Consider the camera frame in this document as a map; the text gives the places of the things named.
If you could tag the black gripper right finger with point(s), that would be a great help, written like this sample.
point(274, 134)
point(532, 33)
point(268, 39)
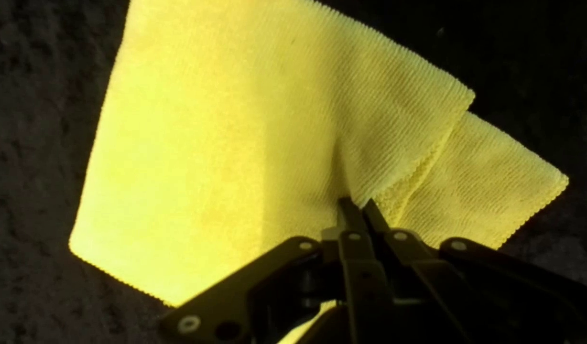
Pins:
point(377, 224)

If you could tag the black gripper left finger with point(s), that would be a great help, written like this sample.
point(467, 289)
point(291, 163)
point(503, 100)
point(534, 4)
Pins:
point(350, 222)

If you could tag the yellow microfiber cloth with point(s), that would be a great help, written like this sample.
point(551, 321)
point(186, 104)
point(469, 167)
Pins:
point(234, 125)

